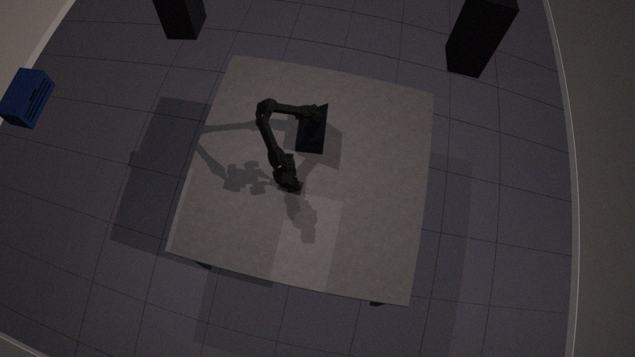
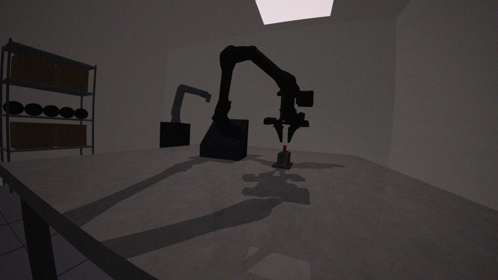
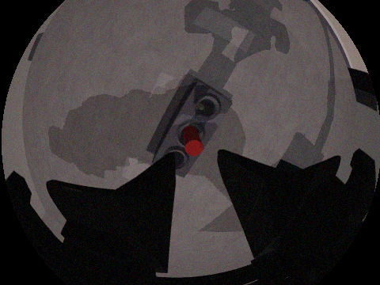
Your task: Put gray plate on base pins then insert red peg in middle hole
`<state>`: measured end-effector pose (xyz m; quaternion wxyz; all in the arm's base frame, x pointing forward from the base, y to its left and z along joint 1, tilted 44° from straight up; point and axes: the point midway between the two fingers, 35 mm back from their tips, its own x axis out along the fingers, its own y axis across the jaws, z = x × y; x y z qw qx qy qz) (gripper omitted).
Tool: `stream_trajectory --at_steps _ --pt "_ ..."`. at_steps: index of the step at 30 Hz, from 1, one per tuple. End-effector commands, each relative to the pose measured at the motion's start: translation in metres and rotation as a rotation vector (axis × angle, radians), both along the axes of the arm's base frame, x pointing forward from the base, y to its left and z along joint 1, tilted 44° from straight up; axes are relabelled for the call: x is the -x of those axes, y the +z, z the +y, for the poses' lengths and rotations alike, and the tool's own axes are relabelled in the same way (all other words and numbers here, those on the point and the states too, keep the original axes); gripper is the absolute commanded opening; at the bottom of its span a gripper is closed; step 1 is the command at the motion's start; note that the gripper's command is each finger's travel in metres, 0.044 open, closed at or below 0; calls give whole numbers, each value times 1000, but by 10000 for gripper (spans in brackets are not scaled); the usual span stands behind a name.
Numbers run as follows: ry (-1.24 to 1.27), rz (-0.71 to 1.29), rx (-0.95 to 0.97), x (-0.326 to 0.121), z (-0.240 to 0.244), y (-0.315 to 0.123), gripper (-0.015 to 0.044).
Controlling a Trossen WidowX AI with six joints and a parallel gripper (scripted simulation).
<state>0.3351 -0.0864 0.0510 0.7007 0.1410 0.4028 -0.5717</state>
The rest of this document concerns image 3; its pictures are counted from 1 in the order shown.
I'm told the red peg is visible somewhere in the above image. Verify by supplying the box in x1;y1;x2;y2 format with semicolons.
183;124;203;156

